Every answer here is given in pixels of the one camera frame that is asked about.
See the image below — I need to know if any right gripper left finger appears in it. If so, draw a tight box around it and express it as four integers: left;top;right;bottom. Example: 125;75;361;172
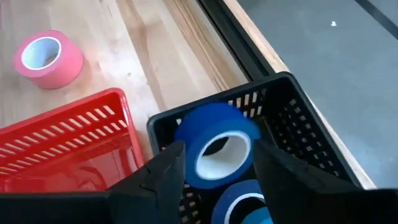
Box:
0;139;187;224

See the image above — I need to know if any dark blue tape roll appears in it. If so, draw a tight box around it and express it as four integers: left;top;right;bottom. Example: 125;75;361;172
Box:
174;102;261;190

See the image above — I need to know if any purple tape roll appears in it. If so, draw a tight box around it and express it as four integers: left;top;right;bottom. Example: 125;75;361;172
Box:
211;179;265;224

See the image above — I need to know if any light blue tape roll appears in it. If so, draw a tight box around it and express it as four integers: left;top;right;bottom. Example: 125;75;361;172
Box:
242;207;274;224

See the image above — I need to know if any black aluminium table frame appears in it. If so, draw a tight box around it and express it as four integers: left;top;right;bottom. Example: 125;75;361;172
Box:
197;0;274;82

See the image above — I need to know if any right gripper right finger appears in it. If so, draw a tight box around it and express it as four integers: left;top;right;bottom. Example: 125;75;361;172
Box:
253;139;398;224

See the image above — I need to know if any pink tape roll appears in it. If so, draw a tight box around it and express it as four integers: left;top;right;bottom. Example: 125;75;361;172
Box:
13;29;85;90

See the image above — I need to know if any black plastic basket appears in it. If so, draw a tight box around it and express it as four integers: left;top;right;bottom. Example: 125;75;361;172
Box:
146;71;363;224

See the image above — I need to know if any red plastic basket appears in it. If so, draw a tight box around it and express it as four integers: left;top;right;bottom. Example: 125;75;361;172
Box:
0;87;146;194

